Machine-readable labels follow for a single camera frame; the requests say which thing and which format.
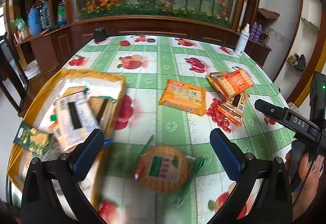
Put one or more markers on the green-edged cracker packet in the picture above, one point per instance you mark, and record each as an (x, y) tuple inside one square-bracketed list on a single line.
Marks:
[(72, 91)]

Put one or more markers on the person's right hand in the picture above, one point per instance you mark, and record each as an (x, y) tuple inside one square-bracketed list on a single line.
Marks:
[(312, 178)]

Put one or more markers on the orange snack packet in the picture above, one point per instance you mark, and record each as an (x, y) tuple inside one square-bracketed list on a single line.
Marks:
[(182, 96)]

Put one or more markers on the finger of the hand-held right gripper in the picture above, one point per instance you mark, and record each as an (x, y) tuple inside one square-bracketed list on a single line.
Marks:
[(271, 110)]

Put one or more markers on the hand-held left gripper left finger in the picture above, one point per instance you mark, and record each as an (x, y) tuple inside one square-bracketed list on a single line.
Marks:
[(87, 156)]

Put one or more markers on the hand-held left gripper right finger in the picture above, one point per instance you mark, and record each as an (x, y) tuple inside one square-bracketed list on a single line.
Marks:
[(226, 157)]

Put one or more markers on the orange-edged black label cracker packet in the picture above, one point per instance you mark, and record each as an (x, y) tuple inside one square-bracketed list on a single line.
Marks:
[(233, 108)]

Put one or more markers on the white plastic bucket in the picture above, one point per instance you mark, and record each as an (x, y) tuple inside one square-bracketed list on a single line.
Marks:
[(31, 68)]

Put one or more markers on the wooden display cabinet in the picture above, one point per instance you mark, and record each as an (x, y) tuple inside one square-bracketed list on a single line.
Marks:
[(152, 26)]

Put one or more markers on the dark grey thermos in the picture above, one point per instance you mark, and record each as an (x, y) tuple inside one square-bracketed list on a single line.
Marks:
[(45, 15)]

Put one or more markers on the round cracker packet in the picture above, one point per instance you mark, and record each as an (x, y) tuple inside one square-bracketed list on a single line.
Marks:
[(163, 168)]

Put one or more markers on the tall-backed wooden chair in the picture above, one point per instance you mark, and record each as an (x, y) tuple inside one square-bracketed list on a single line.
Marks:
[(10, 81)]

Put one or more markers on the large orange cracker packet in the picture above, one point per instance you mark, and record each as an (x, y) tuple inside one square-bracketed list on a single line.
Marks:
[(233, 81)]

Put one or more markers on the green label water bottle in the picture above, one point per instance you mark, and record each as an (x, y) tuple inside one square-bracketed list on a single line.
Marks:
[(62, 14)]

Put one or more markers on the purple bottle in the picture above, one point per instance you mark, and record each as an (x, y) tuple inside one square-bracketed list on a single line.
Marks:
[(252, 31), (258, 33)]

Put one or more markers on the small black cup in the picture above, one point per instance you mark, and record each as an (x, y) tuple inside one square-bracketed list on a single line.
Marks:
[(99, 34)]

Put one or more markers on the blue thermos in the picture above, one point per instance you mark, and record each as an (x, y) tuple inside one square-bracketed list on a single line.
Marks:
[(34, 21)]

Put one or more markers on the green fruit-print tablecloth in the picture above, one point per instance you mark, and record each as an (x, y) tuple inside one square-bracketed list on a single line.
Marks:
[(163, 66)]

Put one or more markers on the green tissue pack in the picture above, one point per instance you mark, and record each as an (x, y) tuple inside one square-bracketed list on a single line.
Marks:
[(20, 24)]

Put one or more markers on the white spray bottle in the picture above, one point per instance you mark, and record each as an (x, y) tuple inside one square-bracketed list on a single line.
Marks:
[(240, 43)]

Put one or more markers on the brown crumpled paper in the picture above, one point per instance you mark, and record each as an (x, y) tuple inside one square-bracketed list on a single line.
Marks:
[(267, 13)]

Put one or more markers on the dark green snack packet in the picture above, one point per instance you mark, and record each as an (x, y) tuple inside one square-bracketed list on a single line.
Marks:
[(30, 137)]

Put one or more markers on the white barcode biscuit packet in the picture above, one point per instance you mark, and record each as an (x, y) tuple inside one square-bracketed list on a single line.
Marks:
[(73, 117)]

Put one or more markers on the yellow cardboard box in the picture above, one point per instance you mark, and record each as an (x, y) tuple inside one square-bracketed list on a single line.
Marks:
[(73, 79)]

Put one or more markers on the small black label cracker packet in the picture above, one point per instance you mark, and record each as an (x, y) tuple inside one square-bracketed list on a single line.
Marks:
[(98, 105)]

